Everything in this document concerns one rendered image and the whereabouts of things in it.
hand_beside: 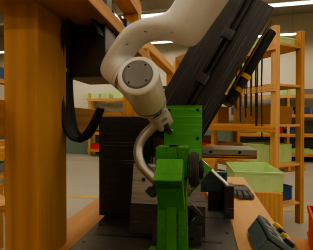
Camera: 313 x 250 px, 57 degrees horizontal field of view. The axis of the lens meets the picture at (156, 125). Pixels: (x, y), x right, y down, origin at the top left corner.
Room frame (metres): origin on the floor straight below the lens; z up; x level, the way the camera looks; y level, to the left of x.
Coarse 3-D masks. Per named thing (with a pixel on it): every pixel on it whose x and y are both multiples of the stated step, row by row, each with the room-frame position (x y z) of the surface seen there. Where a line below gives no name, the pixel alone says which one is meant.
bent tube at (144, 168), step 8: (144, 128) 0.86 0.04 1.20; (152, 128) 0.85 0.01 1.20; (144, 136) 0.85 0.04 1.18; (136, 144) 0.85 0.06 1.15; (144, 144) 0.86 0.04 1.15; (136, 152) 0.84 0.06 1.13; (136, 160) 0.84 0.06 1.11; (144, 160) 0.84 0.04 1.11; (144, 168) 0.83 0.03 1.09; (152, 176) 0.82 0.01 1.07
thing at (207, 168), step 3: (204, 162) 0.84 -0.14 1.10; (204, 165) 0.83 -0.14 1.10; (207, 165) 0.83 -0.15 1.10; (204, 168) 0.83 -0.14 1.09; (207, 168) 0.83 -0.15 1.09; (210, 168) 0.83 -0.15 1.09; (204, 171) 0.83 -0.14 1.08; (207, 171) 0.83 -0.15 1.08; (210, 171) 0.84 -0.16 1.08; (207, 174) 0.83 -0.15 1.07; (204, 177) 0.82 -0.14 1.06; (201, 180) 0.82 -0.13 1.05; (192, 189) 0.82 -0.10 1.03
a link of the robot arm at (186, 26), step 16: (176, 0) 0.56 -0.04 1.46; (192, 0) 0.54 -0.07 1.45; (208, 0) 0.54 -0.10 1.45; (224, 0) 0.55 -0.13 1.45; (160, 16) 0.57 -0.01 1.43; (176, 16) 0.55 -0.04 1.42; (192, 16) 0.54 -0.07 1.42; (208, 16) 0.55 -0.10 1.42; (128, 32) 0.60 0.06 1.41; (144, 32) 0.59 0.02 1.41; (160, 32) 0.58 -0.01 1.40; (176, 32) 0.56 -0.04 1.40; (192, 32) 0.56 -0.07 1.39; (112, 48) 0.61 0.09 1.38; (128, 48) 0.62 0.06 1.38; (112, 64) 0.62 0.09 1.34; (112, 80) 0.63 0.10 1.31
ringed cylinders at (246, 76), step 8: (272, 32) 1.03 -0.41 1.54; (264, 40) 1.04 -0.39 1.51; (264, 48) 1.04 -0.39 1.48; (256, 56) 1.04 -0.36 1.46; (248, 64) 1.05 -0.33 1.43; (256, 64) 1.05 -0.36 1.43; (248, 72) 1.05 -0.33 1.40; (240, 80) 1.05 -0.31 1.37; (248, 80) 1.06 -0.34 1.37; (240, 88) 1.05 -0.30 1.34; (232, 96) 1.05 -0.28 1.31; (224, 104) 1.21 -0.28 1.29; (232, 104) 1.06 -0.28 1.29
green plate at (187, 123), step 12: (168, 108) 0.90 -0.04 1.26; (180, 108) 0.89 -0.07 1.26; (192, 108) 0.89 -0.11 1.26; (180, 120) 0.88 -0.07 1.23; (192, 120) 0.88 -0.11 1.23; (180, 132) 0.87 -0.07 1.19; (192, 132) 0.87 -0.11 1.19; (168, 144) 0.87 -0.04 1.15; (180, 144) 0.86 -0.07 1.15; (192, 144) 0.86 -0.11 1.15
